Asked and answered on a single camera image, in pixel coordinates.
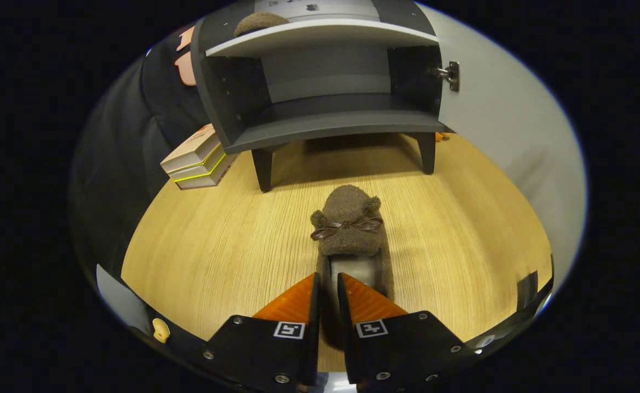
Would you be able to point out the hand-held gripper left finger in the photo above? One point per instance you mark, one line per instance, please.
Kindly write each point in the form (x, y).
(259, 352)

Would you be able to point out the dark grey shoe cabinet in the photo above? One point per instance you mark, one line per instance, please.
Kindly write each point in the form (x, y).
(325, 123)

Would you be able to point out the brown fuzzy shoe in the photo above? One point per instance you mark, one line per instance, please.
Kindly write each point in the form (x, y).
(350, 240)
(259, 23)

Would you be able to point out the white orange book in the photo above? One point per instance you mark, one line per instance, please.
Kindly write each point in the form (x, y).
(191, 150)

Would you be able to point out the black backdrop cloth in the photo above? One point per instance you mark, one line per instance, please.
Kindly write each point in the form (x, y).
(118, 147)

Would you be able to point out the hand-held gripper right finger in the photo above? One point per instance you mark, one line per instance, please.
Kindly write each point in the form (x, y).
(407, 349)

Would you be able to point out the metal door hinge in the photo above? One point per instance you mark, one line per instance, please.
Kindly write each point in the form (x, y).
(452, 73)

